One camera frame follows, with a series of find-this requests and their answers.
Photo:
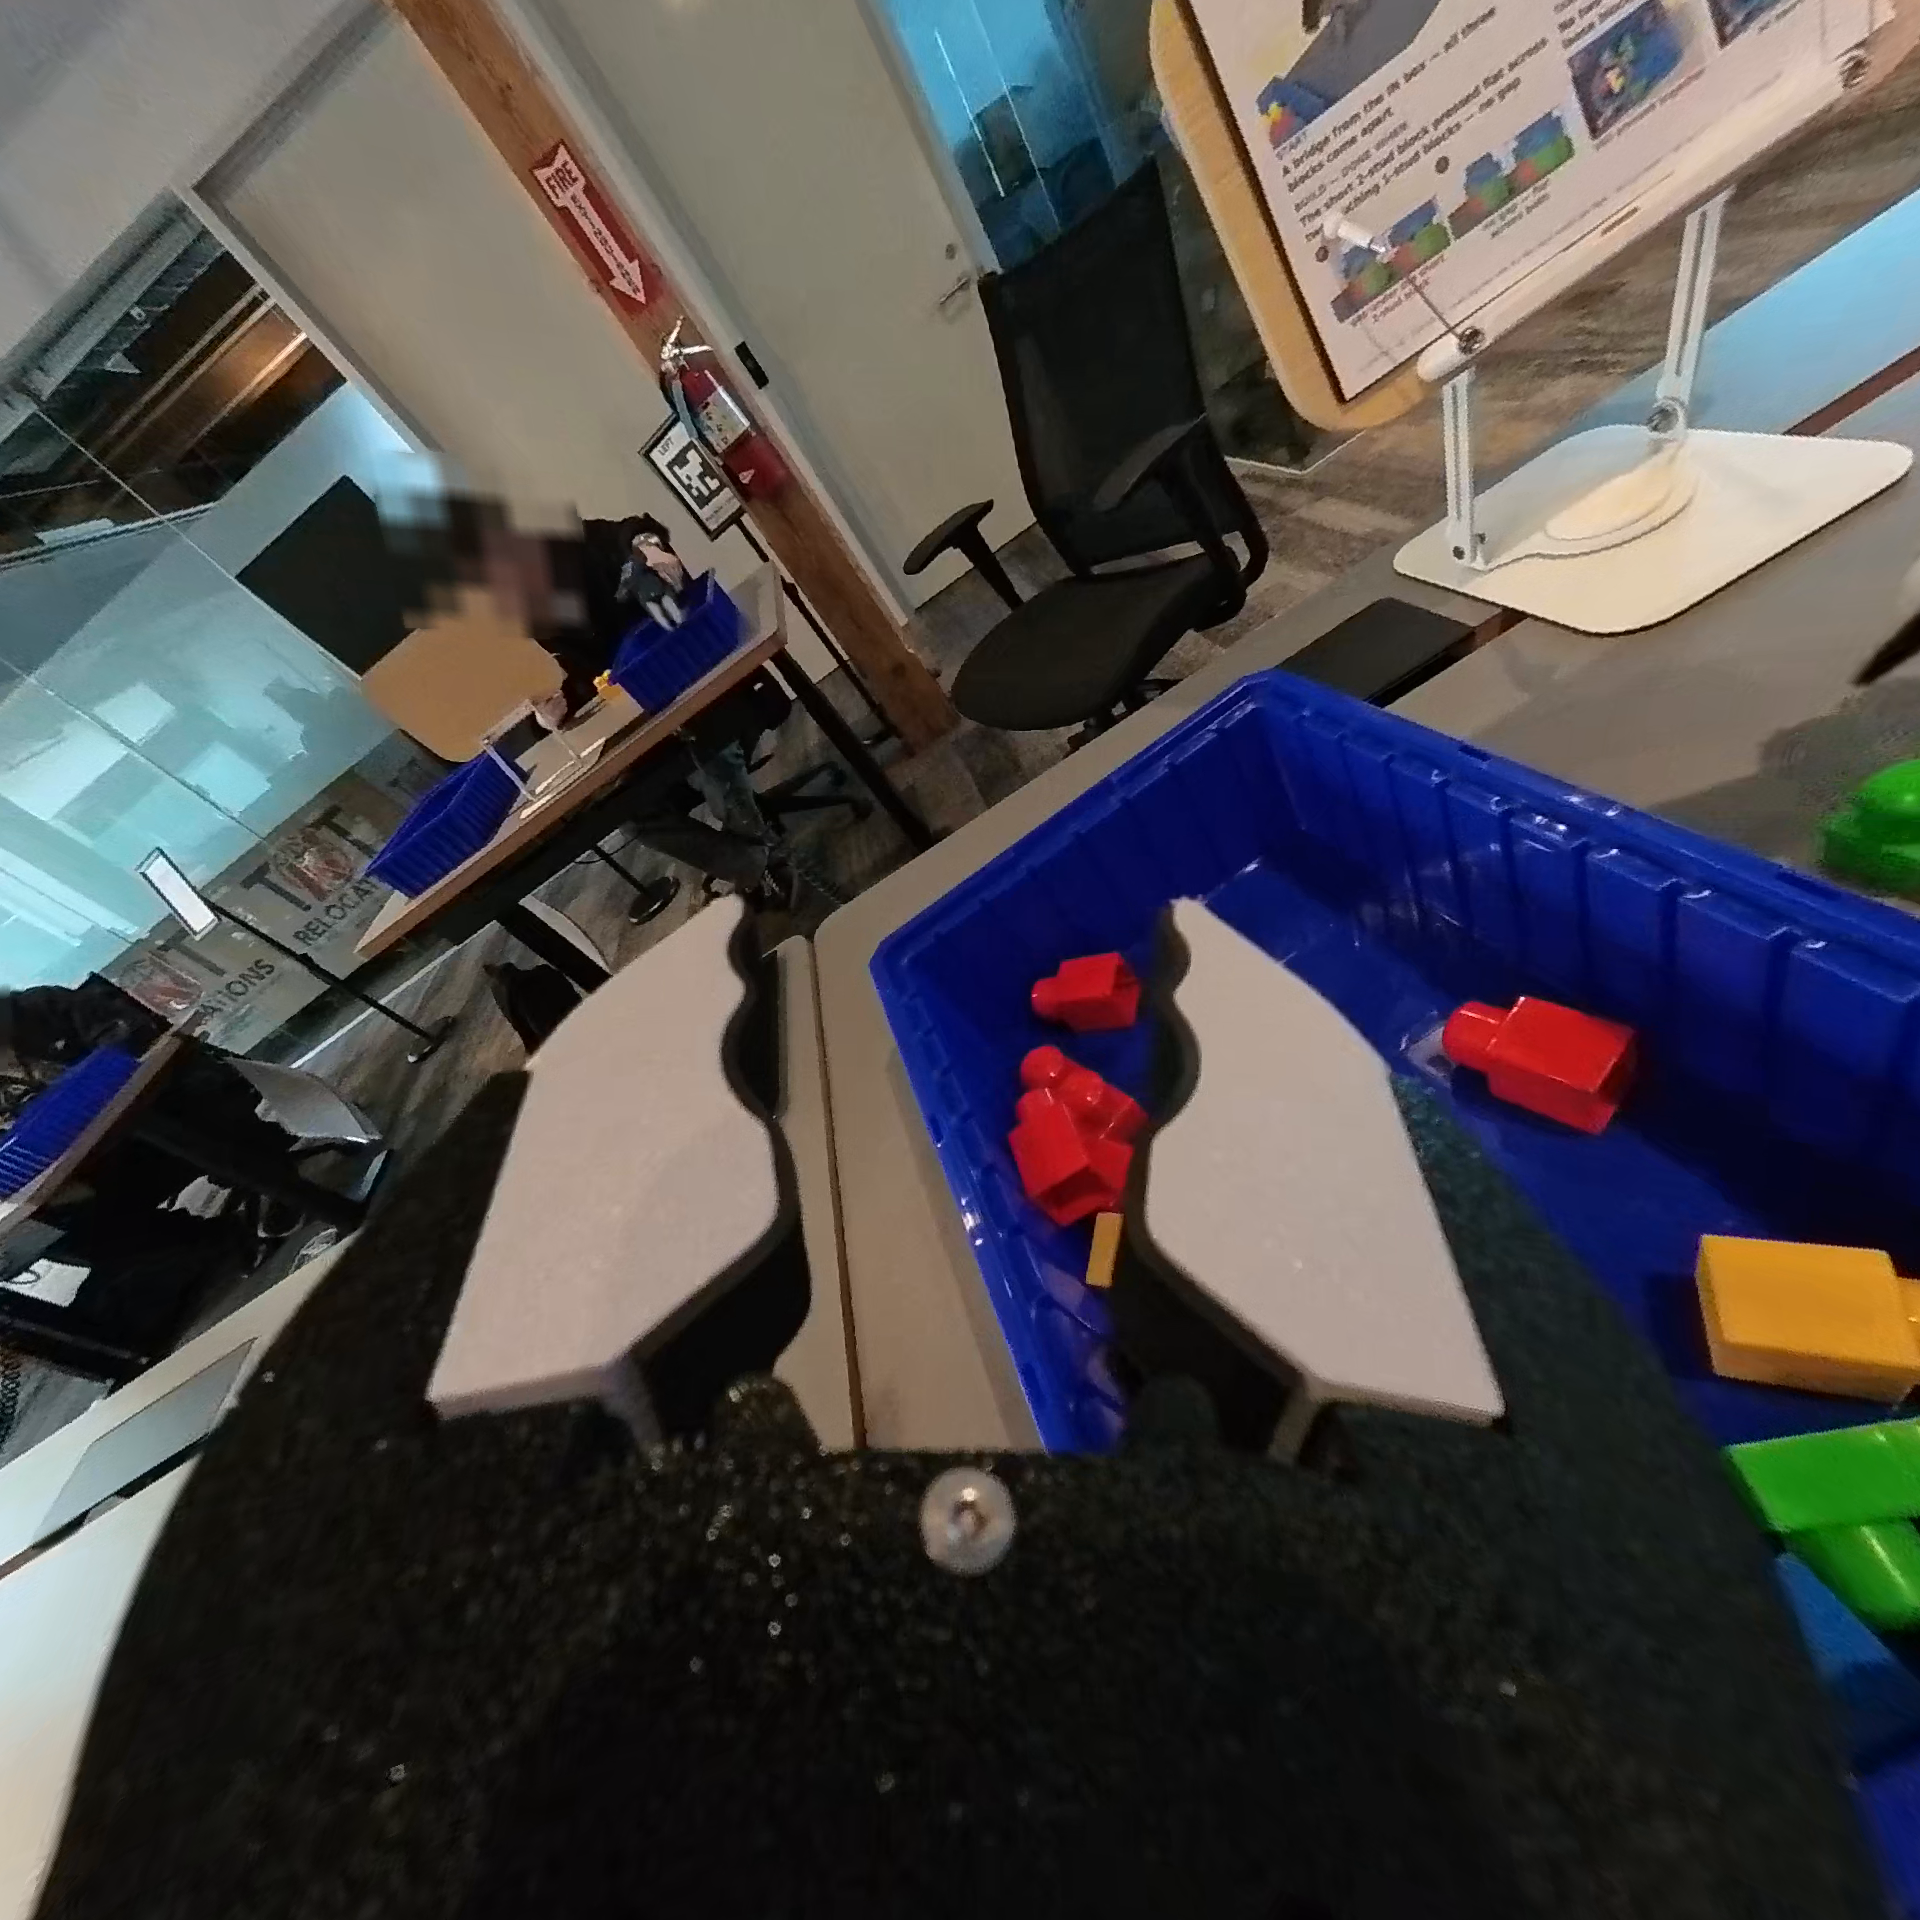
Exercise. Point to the black office chair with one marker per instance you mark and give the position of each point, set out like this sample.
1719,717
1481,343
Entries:
1108,631

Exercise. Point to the wooden post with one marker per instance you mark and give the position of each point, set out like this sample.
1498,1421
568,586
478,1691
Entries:
810,586

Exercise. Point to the red and white wall sign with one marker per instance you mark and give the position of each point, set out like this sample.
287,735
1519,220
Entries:
593,225

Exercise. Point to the black and white marker sign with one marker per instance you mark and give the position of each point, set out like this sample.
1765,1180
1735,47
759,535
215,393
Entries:
693,474

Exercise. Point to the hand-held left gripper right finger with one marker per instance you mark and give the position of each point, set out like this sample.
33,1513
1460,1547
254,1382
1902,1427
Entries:
1305,1201

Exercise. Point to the yellow mega block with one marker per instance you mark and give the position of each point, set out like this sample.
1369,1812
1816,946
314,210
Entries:
1802,1312
1102,1252

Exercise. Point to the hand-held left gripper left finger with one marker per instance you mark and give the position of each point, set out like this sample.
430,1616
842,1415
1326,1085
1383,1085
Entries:
630,1186

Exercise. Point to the blue plastic bin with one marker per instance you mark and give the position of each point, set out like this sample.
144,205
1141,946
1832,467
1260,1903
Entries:
1501,840
60,1125
675,653
442,835

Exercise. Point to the black table mat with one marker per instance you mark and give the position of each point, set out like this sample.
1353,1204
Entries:
1365,653

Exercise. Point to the wooden office table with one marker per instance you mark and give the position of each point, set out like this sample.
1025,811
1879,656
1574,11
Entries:
572,796

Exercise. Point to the white door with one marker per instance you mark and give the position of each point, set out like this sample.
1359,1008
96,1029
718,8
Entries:
841,180

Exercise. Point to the green two-stud mega block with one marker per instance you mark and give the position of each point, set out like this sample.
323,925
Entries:
1883,835

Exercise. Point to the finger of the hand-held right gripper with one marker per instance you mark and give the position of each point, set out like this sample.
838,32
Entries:
1902,637

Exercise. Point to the printed instruction sheet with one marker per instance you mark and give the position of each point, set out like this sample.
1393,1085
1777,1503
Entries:
1501,122

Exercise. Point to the red fire extinguisher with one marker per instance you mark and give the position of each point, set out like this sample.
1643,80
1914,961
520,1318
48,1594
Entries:
705,404

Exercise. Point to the red one-stud mega block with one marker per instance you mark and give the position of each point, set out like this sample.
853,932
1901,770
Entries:
1089,994

